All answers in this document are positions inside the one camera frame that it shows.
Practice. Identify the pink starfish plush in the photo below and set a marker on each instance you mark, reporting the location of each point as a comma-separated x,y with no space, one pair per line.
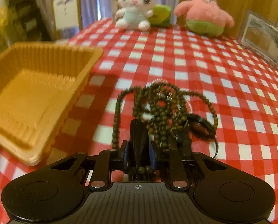
204,17

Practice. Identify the framed picture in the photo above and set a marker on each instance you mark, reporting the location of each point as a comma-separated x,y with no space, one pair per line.
260,36

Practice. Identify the yellow plastic tray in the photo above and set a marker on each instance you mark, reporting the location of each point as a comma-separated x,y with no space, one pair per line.
39,83

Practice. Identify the black folding rack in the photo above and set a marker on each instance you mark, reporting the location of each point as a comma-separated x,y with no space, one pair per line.
28,20

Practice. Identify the white wooden chair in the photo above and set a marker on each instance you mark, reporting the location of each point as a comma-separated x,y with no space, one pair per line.
67,15

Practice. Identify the white bunny plush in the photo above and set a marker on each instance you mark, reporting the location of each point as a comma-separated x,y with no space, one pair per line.
134,14

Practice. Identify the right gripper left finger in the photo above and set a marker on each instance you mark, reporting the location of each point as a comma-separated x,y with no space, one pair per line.
104,163

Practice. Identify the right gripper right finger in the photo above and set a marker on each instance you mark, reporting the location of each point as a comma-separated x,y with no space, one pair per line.
170,166

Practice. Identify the green tissue pack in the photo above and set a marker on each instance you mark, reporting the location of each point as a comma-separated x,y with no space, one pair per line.
161,15

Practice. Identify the red checkered tablecloth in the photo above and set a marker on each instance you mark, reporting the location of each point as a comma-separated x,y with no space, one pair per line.
242,88

